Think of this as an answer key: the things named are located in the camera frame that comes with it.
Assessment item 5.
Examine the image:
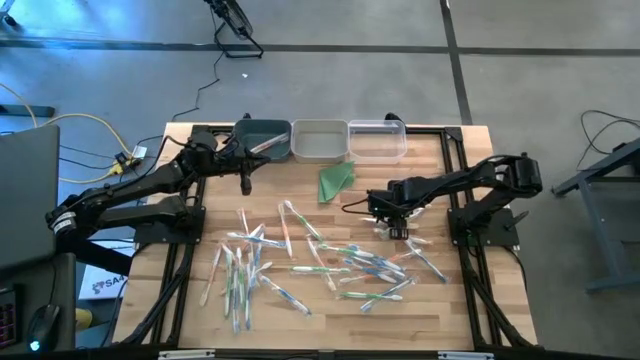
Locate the green toothbrush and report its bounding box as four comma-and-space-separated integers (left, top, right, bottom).
359, 203, 432, 236
237, 249, 248, 306
290, 265, 352, 276
282, 199, 326, 243
338, 291, 405, 302
221, 242, 236, 318
316, 242, 377, 260

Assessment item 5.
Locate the beige plastic bin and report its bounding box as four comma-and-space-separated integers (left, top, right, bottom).
290, 118, 350, 165

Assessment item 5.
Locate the white printed box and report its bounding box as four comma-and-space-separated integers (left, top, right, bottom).
78, 263, 129, 302

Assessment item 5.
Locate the black floor cable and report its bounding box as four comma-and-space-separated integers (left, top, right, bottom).
574, 108, 640, 172
134, 48, 222, 151

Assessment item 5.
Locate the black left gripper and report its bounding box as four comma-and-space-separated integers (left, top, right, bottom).
214, 142, 272, 196

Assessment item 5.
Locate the clear plastic bin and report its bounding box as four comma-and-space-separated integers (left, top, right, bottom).
347, 118, 408, 165

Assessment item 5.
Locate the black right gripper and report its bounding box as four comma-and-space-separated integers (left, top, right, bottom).
367, 178, 432, 241

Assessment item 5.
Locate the dark green plastic bin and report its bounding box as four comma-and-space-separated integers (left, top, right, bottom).
232, 118, 293, 164

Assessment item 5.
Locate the black computer mouse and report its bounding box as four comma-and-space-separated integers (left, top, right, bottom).
25, 303, 62, 354

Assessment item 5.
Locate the backlit keyboard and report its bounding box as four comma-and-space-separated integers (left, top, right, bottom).
0, 287, 22, 351

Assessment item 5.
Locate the yellow object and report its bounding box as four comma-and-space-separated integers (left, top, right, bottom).
74, 307, 95, 332

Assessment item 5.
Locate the green cloth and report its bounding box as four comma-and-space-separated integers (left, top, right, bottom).
317, 160, 357, 205

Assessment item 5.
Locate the black stand foot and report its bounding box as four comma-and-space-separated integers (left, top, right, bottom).
0, 103, 56, 119

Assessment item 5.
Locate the dark desk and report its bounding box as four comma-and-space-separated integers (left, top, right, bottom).
0, 252, 77, 354

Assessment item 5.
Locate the grey desk frame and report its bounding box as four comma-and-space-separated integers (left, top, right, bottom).
551, 137, 640, 295

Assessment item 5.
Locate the white table bracket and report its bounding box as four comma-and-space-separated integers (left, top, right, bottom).
437, 350, 495, 360
157, 349, 217, 360

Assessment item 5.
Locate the yellow cable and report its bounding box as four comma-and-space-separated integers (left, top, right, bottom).
0, 82, 135, 185

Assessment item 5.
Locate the grey computer monitor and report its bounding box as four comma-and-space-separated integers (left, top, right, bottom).
0, 123, 62, 275

